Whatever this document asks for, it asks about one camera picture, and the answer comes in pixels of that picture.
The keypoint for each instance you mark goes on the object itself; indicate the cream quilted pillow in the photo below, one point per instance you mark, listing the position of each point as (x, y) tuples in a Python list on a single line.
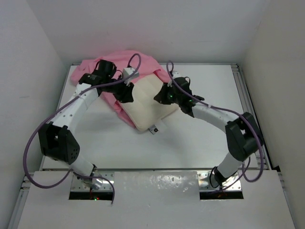
[(144, 111)]

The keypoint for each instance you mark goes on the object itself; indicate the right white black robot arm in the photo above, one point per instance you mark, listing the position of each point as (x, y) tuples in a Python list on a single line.
[(243, 136)]

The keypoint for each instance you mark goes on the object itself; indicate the pink floral pillowcase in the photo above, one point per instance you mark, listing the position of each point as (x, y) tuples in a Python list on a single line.
[(120, 58)]

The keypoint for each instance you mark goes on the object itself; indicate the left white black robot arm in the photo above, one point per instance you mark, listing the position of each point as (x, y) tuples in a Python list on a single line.
[(56, 137)]

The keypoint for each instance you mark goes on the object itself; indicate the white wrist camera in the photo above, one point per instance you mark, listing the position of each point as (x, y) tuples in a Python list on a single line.
[(173, 75), (130, 73)]

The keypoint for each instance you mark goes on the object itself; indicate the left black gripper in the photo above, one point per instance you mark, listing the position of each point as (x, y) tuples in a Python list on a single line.
[(126, 96)]

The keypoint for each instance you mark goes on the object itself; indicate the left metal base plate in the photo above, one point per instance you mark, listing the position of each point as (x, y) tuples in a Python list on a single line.
[(103, 183)]

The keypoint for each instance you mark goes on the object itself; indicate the metal base plate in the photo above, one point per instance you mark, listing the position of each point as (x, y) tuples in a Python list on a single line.
[(103, 183), (232, 184)]

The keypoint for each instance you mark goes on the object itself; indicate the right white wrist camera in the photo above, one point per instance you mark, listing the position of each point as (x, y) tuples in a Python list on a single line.
[(173, 75)]

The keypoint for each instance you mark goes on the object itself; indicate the white front cover board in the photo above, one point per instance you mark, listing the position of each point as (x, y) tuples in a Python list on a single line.
[(159, 200)]

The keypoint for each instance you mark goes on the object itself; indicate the left aluminium frame rail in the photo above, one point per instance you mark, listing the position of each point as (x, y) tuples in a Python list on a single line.
[(20, 203)]

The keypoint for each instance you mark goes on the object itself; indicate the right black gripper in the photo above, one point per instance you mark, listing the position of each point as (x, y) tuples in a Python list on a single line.
[(161, 97)]

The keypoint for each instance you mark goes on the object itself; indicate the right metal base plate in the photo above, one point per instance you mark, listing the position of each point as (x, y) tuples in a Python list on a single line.
[(232, 184)]

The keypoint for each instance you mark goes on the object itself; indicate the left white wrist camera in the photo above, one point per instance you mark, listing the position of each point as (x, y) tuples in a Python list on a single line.
[(130, 73)]

